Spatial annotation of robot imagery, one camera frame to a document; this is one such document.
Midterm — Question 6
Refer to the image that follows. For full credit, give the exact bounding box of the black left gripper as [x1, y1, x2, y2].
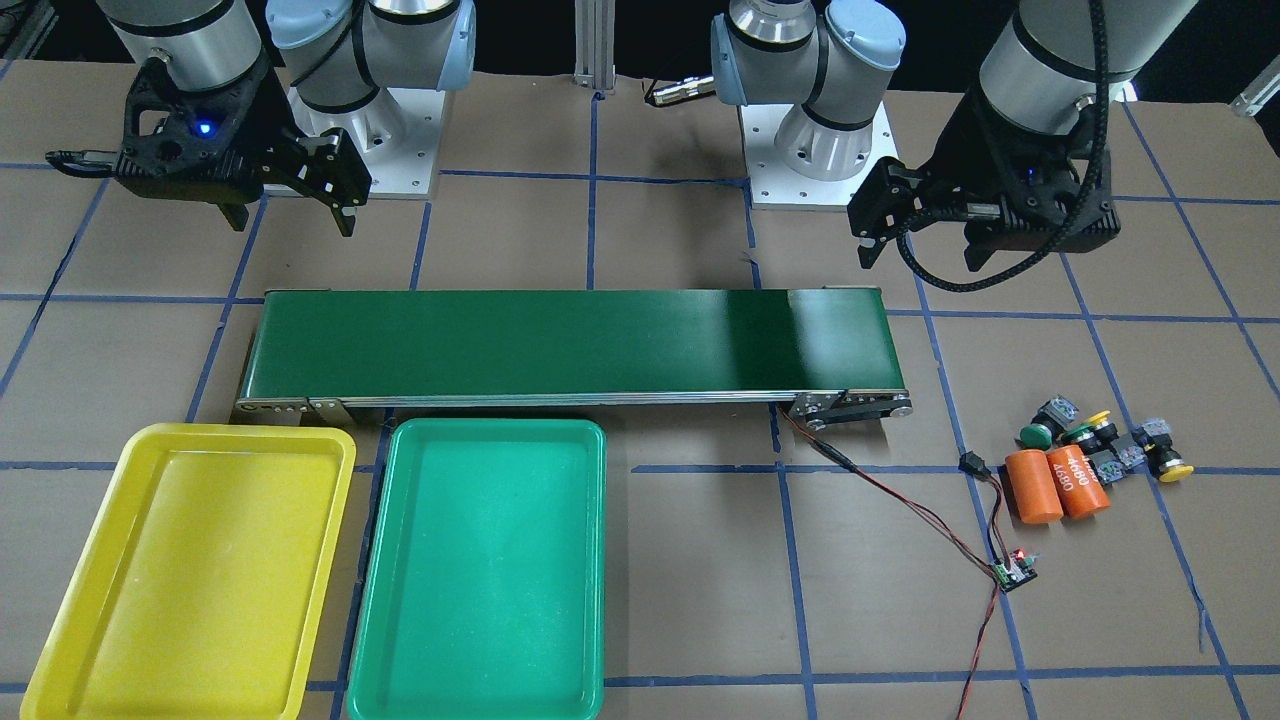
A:
[847, 88, 1096, 273]

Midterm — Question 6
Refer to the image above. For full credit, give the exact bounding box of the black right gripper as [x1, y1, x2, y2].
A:
[113, 53, 372, 238]

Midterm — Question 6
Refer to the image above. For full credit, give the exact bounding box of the plain orange cylinder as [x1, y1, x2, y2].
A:
[1005, 448, 1065, 525]

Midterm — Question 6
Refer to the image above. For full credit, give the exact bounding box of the orange cylinder with 4680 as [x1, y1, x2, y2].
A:
[1046, 445, 1111, 520]

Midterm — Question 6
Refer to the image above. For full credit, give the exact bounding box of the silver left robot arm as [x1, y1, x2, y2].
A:
[710, 1, 1192, 282]

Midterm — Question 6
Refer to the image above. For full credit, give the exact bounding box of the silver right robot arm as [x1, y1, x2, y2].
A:
[46, 1, 477, 237]

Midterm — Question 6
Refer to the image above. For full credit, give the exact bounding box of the green conveyor belt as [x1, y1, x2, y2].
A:
[237, 287, 913, 429]

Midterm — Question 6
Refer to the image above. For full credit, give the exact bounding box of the small green circuit board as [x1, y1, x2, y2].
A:
[992, 548, 1039, 593]

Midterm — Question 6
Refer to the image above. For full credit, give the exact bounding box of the yellow plastic tray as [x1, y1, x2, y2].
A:
[20, 423, 357, 719]

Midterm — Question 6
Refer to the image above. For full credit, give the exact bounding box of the green plastic tray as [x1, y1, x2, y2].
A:
[346, 418, 607, 719]

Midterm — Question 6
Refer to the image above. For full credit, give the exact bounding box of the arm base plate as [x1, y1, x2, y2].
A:
[739, 104, 899, 211]
[287, 88, 453, 201]

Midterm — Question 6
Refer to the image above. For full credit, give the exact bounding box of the black inline switch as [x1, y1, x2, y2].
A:
[957, 451, 991, 479]

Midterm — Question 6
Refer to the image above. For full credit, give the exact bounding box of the black braided cable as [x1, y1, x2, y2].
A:
[897, 0, 1114, 293]

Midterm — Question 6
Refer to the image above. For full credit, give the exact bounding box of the red black wire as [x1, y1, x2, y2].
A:
[776, 402, 1011, 720]

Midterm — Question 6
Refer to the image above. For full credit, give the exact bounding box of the aluminium frame post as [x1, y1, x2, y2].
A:
[573, 0, 616, 95]

